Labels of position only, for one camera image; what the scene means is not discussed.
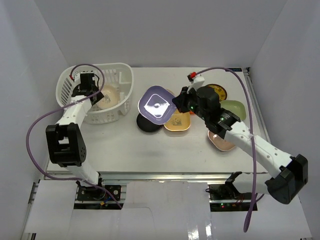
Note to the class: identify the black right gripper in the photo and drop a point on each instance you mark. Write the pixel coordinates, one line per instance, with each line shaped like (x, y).
(180, 101)

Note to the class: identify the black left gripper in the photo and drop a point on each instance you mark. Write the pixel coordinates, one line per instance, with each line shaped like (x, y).
(96, 96)

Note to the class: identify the yellow square panda dish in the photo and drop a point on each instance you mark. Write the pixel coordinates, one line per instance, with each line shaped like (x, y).
(178, 122)

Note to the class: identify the purple square panda dish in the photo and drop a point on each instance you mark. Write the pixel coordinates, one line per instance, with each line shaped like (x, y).
(156, 105)

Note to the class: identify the cream square panda dish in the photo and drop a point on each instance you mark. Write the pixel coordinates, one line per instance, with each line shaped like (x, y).
(110, 97)

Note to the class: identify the pink square panda dish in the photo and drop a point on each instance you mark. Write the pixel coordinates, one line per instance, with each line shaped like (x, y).
(220, 143)

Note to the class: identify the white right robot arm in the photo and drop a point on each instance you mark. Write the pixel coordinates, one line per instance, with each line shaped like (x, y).
(289, 174)

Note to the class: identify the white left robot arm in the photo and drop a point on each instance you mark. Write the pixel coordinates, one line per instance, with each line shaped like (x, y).
(65, 142)

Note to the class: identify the cream floral round plate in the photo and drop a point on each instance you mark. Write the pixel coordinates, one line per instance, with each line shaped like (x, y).
(170, 92)

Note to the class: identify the white plastic dish basket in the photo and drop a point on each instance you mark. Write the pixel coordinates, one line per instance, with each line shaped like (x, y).
(116, 82)

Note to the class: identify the black round plate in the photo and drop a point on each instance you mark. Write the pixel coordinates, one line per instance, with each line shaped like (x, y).
(146, 125)

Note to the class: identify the yellow patterned round plate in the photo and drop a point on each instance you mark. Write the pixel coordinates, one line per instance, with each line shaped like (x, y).
(221, 91)

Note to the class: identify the green square panda dish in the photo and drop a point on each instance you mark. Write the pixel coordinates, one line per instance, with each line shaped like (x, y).
(236, 107)

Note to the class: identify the blue table label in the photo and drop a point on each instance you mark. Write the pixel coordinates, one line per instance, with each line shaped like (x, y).
(236, 69)

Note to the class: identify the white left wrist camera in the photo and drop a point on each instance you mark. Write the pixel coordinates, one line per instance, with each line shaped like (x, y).
(77, 75)

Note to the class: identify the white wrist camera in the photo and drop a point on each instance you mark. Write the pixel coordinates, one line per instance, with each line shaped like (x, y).
(77, 75)
(196, 81)

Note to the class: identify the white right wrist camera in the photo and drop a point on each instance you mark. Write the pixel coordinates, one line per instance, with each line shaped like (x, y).
(196, 81)

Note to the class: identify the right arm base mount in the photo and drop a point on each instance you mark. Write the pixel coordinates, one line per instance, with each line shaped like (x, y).
(226, 197)

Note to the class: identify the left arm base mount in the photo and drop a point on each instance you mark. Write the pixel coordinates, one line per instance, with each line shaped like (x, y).
(90, 198)

